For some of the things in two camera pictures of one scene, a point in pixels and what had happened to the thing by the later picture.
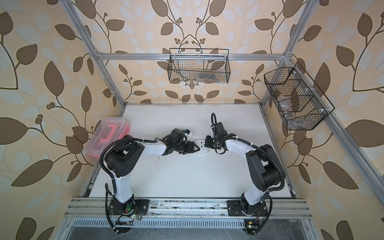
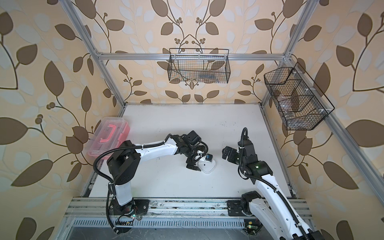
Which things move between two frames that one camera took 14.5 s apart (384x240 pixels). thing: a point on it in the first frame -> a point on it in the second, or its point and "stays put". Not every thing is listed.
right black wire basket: (300, 104) stays put
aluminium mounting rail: (99, 208) stays put
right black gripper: (207, 142) -> (233, 152)
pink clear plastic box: (109, 130) stays put
